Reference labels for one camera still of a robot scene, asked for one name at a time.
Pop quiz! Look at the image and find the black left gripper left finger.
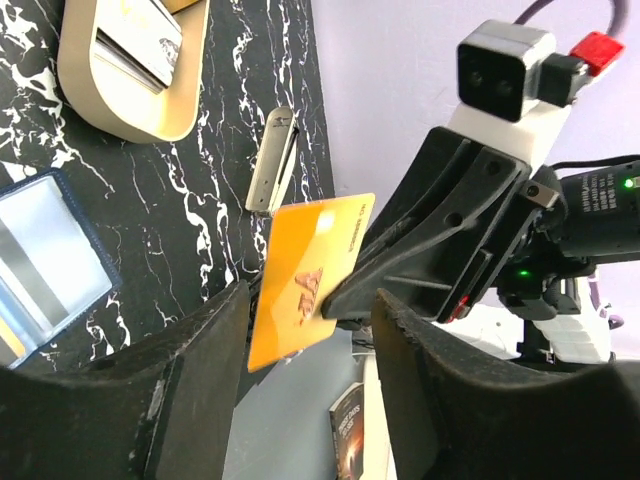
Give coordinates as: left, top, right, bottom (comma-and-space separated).
1, 282, 249, 479

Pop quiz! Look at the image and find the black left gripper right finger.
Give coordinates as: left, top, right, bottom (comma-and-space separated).
371, 291, 639, 479

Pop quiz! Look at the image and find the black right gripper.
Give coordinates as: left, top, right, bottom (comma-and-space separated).
322, 127, 568, 324

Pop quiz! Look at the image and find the gold VIP credit card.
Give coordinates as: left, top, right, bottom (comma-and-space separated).
247, 193, 375, 373

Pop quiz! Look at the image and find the gold striped credit card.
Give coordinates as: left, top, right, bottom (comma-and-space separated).
0, 320, 26, 366

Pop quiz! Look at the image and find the blue leather card holder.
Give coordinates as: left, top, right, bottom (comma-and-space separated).
1, 168, 122, 369

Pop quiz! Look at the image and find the grey striped credit card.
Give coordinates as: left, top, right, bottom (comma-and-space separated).
0, 219, 69, 346

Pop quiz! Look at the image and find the stack of credit cards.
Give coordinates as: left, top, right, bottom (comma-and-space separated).
94, 0, 183, 94

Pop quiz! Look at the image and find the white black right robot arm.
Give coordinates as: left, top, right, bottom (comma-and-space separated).
322, 127, 639, 372

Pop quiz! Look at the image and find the beige oval card tray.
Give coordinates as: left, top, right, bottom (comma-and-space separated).
57, 1, 210, 144

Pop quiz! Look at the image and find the dark printed booklet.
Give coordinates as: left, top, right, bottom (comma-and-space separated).
329, 382, 364, 480

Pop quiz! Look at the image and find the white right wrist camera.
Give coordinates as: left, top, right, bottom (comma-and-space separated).
447, 19, 626, 174

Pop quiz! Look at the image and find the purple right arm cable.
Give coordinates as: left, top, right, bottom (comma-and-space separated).
514, 0, 632, 39

